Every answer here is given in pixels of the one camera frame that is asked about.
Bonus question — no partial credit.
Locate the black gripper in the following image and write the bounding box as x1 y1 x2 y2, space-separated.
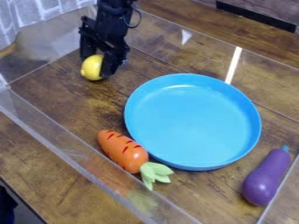
79 0 135 78

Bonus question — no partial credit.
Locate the yellow toy lemon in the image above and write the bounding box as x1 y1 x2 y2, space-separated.
81 55 105 81

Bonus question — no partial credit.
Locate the blue round plastic tray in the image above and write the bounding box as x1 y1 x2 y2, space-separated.
125 73 262 171

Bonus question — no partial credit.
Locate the orange toy carrot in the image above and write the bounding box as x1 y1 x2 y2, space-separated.
98 129 174 191

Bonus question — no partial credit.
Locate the dark object at table edge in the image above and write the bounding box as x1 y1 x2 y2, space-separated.
0 185 18 224

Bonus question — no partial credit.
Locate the purple toy eggplant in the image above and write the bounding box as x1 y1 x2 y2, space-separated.
242 145 291 206

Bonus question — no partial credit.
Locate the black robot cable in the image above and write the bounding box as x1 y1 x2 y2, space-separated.
126 3 145 30

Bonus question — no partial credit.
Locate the clear acrylic enclosure wall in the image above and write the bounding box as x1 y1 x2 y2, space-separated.
0 0 299 224

